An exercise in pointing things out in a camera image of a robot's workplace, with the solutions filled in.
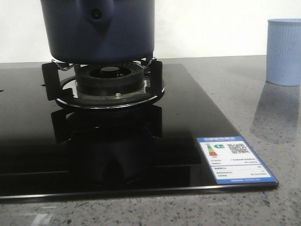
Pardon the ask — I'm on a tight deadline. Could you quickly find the light blue ribbed cup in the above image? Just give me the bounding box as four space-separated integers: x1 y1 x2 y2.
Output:
266 18 301 86

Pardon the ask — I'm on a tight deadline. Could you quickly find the black metal pot support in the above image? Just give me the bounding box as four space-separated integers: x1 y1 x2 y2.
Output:
42 57 165 109

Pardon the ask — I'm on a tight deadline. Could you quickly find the dark blue cooking pot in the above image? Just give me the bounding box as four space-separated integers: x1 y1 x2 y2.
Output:
40 0 155 65

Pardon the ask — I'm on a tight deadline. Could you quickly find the black round gas burner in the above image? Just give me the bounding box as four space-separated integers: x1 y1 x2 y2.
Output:
75 63 144 96

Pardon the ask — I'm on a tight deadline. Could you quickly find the blue energy label sticker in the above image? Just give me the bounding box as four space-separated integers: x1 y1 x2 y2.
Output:
197 136 277 184

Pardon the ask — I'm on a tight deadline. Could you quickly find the black glass gas stove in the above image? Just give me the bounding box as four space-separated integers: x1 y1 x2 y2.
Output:
0 64 278 203

